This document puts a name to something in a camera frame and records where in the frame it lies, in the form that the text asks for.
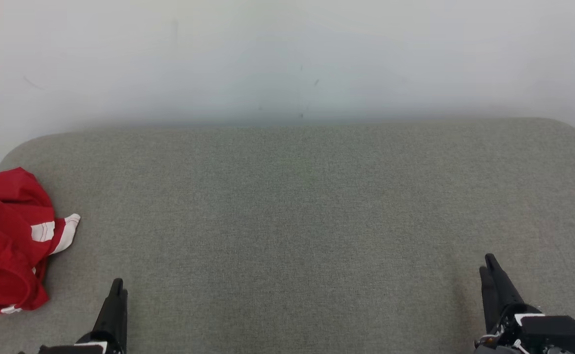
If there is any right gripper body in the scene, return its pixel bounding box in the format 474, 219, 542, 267
474, 305, 545, 354

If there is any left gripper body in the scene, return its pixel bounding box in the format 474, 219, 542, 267
75, 331, 123, 354

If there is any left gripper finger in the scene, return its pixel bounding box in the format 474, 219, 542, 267
93, 278, 123, 341
120, 289, 128, 353

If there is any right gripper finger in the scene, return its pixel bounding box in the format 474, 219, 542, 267
479, 265, 501, 335
485, 253, 525, 316

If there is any red shorts white stripe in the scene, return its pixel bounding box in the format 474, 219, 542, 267
0, 167, 81, 268

